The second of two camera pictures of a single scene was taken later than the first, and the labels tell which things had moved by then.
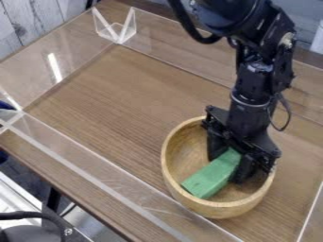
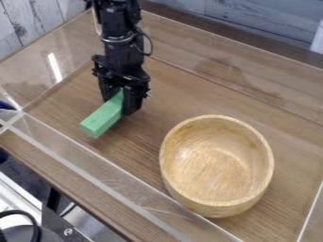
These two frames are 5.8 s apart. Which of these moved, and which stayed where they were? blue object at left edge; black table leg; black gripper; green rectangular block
Moved: black gripper; green rectangular block
Stayed: blue object at left edge; black table leg
